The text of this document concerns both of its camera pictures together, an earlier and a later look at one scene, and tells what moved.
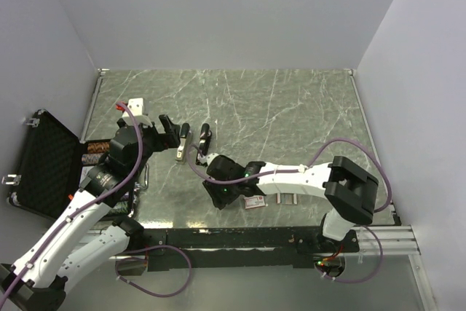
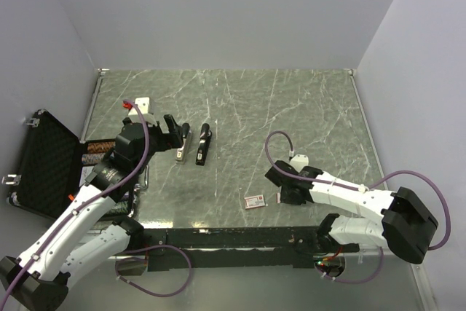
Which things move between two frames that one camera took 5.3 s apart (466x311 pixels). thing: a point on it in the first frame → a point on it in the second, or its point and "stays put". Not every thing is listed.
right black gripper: [218, 198] → [285, 198]
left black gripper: [168, 139] stays put
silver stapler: [186, 135] stays put
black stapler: [206, 133] stays put
